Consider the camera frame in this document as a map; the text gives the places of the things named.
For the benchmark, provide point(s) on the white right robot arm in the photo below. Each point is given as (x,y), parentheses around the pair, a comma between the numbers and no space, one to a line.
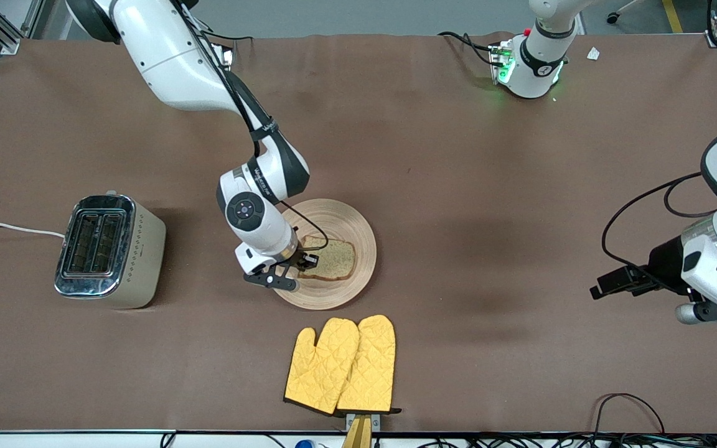
(178,68)

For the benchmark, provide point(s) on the black chair caster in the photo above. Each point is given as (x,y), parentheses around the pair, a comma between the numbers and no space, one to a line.
(613,18)

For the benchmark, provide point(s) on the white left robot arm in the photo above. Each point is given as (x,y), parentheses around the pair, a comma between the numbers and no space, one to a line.
(542,62)

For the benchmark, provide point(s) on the cream and chrome toaster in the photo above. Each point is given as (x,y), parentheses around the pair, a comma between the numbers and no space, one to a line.
(116,249)

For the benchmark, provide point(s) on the aluminium frame profile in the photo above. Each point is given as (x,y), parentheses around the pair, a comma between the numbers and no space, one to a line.
(4,31)

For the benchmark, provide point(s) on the slice of brown bread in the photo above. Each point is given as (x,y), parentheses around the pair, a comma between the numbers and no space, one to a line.
(337,260)

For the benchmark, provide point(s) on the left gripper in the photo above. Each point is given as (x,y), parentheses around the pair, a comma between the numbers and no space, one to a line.
(665,261)

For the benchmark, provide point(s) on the round light wooden plate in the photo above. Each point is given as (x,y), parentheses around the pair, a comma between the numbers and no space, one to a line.
(346,218)

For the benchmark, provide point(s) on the small blue cap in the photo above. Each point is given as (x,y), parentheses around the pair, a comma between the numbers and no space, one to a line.
(304,444)

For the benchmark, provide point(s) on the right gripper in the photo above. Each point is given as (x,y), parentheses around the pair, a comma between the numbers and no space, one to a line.
(300,257)

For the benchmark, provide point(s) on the small metal bracket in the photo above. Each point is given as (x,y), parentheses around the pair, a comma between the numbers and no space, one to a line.
(376,421)

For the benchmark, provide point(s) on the yellow quilted oven mitt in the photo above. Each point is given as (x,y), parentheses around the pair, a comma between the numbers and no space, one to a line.
(321,367)
(371,367)

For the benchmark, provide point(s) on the small white paper scrap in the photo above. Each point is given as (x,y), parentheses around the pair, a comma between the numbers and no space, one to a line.
(593,54)

